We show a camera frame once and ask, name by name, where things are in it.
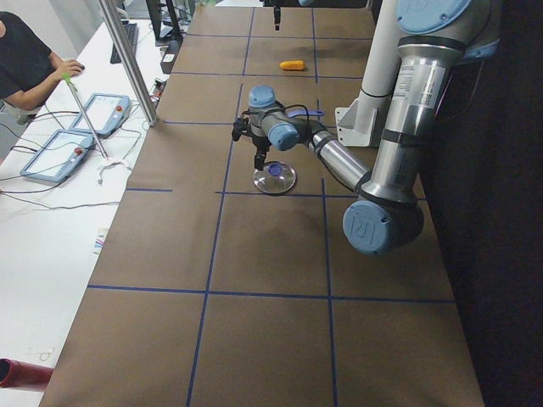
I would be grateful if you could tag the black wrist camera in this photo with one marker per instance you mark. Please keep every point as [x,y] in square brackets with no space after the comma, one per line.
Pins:
[240,127]

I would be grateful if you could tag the white mounting post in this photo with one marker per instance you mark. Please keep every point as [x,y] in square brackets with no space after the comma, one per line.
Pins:
[361,124]

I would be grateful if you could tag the aluminium frame post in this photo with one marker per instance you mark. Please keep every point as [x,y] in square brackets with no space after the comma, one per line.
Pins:
[128,59]

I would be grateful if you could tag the yellow corn cob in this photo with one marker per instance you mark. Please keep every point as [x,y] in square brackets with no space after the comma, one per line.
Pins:
[292,65]

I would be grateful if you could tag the dark blue saucepan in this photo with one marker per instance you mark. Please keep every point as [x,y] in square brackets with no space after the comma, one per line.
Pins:
[311,113]

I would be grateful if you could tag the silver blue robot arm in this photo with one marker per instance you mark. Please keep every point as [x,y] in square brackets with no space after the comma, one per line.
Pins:
[286,3]
[381,137]

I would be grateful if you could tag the person in black shirt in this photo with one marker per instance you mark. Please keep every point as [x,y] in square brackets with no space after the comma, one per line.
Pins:
[28,66]

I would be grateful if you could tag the black monitor stand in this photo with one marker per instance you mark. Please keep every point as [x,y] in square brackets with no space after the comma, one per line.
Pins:
[164,21]

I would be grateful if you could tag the red cylinder object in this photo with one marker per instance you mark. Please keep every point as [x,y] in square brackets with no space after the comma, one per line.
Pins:
[24,376]

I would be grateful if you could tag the near teach pendant tablet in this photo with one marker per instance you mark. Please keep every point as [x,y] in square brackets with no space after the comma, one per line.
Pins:
[59,157]

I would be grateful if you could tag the glass pot lid blue knob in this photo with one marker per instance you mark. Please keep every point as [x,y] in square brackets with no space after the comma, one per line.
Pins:
[276,178]

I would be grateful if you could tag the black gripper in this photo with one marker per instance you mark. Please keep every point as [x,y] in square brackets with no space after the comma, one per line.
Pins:
[277,17]
[261,145]

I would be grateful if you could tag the thin metal rod stand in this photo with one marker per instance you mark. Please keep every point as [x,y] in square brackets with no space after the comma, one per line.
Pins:
[109,162]

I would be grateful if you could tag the person's hand on mouse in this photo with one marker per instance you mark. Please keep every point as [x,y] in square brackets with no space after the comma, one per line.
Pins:
[70,68]

